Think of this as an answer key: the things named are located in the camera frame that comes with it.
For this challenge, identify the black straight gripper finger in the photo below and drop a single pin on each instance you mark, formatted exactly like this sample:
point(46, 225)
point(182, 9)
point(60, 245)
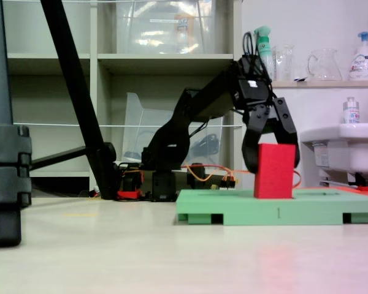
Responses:
point(286, 122)

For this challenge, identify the white foam pump bottle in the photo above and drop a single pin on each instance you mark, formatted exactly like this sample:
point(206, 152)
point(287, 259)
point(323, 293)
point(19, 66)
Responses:
point(363, 65)

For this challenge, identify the small clear sanitizer bottle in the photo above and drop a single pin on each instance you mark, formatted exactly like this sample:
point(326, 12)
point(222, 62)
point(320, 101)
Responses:
point(351, 114)

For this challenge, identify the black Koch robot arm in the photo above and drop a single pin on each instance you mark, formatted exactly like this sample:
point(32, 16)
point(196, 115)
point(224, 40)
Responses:
point(202, 98)

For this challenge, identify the small white blue packet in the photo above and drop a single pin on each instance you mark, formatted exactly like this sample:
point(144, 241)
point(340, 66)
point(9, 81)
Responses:
point(300, 79)

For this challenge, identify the black tripod brace bar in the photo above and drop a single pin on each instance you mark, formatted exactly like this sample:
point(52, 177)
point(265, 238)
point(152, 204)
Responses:
point(58, 157)

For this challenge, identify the wooden wall ledge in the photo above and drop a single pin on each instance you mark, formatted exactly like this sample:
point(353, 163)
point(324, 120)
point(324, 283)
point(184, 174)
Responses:
point(325, 84)

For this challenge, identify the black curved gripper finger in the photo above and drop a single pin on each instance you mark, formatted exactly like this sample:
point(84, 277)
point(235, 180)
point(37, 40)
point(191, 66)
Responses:
point(251, 144)

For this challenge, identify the green shape sorter board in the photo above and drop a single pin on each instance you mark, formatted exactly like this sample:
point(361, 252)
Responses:
point(248, 211)

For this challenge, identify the black tripod leg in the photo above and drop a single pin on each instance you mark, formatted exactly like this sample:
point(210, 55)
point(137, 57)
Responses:
point(76, 92)
point(3, 153)

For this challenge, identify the clear plastic storage box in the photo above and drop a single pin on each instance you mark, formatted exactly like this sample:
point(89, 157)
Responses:
point(159, 36)

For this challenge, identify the small red black clamp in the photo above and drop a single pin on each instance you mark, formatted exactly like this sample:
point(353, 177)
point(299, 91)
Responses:
point(363, 180)

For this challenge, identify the clear plastic tilted container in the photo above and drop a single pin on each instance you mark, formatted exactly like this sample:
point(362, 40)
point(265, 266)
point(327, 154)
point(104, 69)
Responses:
point(141, 128)

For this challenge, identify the red square block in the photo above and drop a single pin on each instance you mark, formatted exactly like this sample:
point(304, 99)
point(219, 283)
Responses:
point(274, 171)

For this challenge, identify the clear glass beaker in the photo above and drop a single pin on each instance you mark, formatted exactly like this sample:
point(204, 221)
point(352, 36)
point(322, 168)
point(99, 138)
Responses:
point(285, 67)

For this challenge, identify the white sink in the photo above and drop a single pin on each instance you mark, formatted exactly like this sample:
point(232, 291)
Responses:
point(355, 147)

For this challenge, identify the grey shelf unit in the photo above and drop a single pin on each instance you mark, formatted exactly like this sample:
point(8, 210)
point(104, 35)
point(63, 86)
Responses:
point(165, 59)

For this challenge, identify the clear glass pitcher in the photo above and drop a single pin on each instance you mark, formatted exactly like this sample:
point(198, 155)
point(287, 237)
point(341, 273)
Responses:
point(325, 69)

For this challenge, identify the green spray bottle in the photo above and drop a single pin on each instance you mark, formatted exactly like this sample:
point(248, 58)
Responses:
point(265, 46)

